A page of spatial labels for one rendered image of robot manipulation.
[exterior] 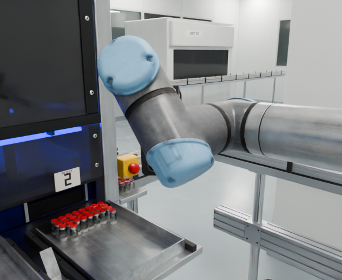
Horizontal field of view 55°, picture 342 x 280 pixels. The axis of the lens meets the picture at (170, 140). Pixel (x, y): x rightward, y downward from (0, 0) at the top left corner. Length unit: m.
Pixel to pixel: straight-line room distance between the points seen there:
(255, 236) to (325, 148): 1.42
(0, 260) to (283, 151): 0.78
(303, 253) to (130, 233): 0.94
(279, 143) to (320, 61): 1.68
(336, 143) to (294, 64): 1.76
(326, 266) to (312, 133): 1.32
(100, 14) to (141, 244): 0.69
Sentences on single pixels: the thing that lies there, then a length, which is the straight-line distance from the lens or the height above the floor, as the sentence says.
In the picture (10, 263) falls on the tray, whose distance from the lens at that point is 0.98.
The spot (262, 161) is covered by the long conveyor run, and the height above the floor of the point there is 0.90.
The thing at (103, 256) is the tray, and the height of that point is 0.88.
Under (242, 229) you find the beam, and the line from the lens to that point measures 1.85.
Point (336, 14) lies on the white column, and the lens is 2.08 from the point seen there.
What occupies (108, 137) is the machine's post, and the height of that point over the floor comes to 1.12.
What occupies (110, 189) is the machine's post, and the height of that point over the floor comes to 0.94.
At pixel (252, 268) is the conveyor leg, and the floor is 0.28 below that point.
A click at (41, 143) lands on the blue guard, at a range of 1.00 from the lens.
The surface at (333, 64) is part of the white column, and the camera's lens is 2.07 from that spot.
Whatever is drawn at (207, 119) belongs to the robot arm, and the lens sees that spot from 0.42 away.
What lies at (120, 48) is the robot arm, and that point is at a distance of 0.41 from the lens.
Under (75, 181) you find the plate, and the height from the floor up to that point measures 1.01.
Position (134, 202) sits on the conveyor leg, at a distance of 1.48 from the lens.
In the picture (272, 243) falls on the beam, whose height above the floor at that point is 0.48.
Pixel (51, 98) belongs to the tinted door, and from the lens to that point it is 1.01.
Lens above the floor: 1.40
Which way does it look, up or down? 15 degrees down
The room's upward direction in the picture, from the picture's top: straight up
